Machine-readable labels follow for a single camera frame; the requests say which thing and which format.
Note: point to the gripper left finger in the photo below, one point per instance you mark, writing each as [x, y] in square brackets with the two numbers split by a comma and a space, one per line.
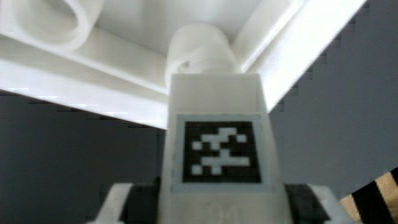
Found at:
[130, 204]

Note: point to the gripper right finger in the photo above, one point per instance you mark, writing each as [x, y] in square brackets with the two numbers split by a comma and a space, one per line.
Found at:
[315, 206]

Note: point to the white chair leg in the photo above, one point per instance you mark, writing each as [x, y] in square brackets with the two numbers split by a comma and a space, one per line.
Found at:
[222, 186]

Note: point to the white chair seat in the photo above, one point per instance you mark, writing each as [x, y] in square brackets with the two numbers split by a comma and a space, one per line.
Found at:
[114, 55]

